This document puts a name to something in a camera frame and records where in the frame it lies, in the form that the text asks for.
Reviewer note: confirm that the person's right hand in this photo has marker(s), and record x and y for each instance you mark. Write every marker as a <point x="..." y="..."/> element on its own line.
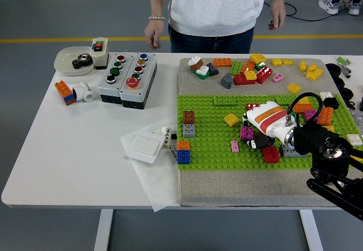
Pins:
<point x="154" y="34"/>

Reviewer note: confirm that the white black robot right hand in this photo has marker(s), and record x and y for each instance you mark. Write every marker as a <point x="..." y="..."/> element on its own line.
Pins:
<point x="269" y="118"/>

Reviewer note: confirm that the person's left hand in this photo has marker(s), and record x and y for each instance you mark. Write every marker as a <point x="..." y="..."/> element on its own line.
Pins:
<point x="279" y="11"/>

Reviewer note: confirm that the magenta square brick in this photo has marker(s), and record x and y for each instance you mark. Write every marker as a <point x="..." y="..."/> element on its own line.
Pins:
<point x="246" y="133"/>
<point x="309" y="114"/>

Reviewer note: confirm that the green studded baseplate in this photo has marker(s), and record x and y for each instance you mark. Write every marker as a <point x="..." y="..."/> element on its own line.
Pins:
<point x="212" y="149"/>

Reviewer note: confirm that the red square brick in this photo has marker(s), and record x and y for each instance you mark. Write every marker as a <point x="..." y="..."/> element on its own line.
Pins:
<point x="270" y="154"/>
<point x="251" y="106"/>

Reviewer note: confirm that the orange long brick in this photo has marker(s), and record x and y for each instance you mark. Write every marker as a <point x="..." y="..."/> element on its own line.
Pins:
<point x="300" y="108"/>
<point x="222" y="62"/>

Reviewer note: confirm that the yellow flat square brick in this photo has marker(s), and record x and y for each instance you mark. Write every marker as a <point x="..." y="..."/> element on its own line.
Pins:
<point x="231" y="119"/>

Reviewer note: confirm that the grey long brick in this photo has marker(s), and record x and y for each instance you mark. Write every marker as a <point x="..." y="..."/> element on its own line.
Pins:
<point x="286" y="153"/>

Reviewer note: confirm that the pink small brick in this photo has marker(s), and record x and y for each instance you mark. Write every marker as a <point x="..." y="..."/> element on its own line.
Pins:
<point x="278" y="77"/>
<point x="234" y="146"/>

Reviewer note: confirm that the red oblong brick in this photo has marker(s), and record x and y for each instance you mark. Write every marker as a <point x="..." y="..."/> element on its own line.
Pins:
<point x="263" y="75"/>

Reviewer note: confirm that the red long brick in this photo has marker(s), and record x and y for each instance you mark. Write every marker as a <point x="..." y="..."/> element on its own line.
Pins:
<point x="241" y="80"/>

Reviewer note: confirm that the brown and white brick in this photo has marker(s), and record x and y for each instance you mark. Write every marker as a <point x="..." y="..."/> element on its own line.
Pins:
<point x="195" y="62"/>

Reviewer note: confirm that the yellow oblong brick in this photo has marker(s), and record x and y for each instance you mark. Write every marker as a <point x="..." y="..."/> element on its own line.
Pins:
<point x="257" y="57"/>

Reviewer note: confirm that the orange oblong brick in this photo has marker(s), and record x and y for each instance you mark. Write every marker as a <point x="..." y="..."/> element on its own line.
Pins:
<point x="325" y="116"/>

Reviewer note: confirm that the grey slope brick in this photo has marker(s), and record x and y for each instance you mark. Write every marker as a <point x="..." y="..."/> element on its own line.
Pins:
<point x="227" y="81"/>

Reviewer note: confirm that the lime green brick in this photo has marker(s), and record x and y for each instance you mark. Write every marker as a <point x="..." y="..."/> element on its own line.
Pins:
<point x="236" y="67"/>

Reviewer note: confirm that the dark green flat brick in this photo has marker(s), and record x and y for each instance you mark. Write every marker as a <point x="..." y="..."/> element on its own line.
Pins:
<point x="198" y="76"/>

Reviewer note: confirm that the black brick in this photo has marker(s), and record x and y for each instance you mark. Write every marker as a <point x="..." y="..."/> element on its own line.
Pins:
<point x="331" y="103"/>

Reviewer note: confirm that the dark grey brick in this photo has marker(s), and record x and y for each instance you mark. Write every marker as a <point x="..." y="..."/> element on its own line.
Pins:
<point x="213" y="70"/>

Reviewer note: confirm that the brown square brick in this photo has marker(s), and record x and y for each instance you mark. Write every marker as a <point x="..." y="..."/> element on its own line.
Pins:
<point x="188" y="117"/>

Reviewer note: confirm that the grey square brick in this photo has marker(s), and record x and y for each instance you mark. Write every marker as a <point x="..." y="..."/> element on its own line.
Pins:
<point x="188" y="130"/>

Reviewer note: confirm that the orange square brick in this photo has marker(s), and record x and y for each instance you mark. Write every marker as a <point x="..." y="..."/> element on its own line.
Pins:
<point x="183" y="145"/>

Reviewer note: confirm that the blue square brick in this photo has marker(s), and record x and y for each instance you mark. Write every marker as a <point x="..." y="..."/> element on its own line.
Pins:
<point x="183" y="157"/>

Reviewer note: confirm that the orange blue brown brick stack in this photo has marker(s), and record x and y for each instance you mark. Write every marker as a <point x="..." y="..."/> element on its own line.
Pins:
<point x="64" y="91"/>

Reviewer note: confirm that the light green flat plate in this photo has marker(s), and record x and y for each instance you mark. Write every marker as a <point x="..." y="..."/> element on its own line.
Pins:
<point x="283" y="100"/>
<point x="225" y="101"/>

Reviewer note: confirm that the control box with emergency stop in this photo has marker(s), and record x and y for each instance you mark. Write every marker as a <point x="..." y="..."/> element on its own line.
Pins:
<point x="147" y="69"/>

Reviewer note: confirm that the four-button control box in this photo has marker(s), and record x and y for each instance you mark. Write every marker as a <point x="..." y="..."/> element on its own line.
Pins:
<point x="109" y="88"/>

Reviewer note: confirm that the grey-brown mat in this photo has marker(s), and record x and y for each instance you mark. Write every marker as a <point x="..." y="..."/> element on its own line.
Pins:
<point x="255" y="188"/>

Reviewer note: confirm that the black metal gear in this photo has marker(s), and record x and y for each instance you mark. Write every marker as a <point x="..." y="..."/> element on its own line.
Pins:
<point x="82" y="61"/>

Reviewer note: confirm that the green plastic tool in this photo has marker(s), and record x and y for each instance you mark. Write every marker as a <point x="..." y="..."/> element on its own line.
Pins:
<point x="343" y="60"/>

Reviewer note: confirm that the clear plastic bag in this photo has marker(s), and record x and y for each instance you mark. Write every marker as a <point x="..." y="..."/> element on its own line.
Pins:
<point x="358" y="118"/>

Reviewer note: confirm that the small metal tool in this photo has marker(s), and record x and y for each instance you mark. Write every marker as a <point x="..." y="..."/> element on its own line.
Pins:
<point x="345" y="71"/>

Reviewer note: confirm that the white pipe tee fitting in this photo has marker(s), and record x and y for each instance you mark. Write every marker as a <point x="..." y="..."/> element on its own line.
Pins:
<point x="83" y="91"/>

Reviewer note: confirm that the white plastic bowl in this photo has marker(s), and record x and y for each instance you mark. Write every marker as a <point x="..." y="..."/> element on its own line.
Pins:
<point x="63" y="59"/>

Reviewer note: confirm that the white labelled tube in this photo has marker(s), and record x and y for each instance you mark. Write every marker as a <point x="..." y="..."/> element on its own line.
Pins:
<point x="166" y="130"/>

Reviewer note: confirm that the white table leg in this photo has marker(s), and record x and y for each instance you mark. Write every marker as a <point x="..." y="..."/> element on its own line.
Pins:
<point x="103" y="231"/>
<point x="312" y="231"/>

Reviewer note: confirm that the translucent paper sheet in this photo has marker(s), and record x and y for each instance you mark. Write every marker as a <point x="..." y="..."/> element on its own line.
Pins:
<point x="158" y="183"/>

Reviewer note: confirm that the small two-button switch box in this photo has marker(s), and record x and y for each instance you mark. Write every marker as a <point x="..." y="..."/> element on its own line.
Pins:
<point x="99" y="57"/>

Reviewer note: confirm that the white wall switch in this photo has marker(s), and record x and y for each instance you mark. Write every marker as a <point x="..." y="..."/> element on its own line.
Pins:
<point x="144" y="146"/>

